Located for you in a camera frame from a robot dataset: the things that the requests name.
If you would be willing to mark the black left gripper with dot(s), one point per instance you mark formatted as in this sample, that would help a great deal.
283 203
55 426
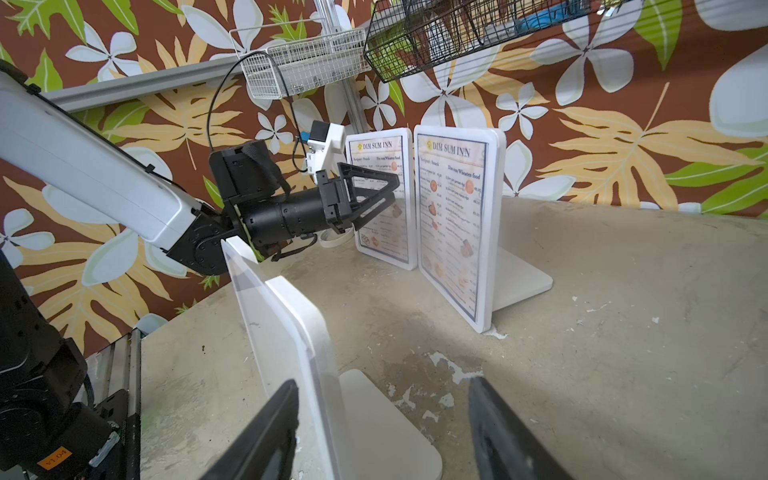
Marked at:
337 203

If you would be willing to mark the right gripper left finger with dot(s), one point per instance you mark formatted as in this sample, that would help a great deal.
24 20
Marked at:
266 448

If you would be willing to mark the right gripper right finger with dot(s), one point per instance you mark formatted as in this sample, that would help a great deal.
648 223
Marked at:
504 448

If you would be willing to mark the white menu holder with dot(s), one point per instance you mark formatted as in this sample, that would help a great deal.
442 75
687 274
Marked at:
384 198
347 428
504 279

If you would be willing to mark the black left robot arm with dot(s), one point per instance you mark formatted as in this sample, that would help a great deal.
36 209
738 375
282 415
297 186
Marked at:
97 235

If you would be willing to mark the blue object in basket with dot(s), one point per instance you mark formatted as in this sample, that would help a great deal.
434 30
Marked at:
535 16

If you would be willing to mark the white wire basket left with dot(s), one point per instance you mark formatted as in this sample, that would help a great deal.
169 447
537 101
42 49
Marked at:
292 68

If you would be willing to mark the black wire basket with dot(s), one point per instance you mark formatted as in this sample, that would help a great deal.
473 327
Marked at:
408 37

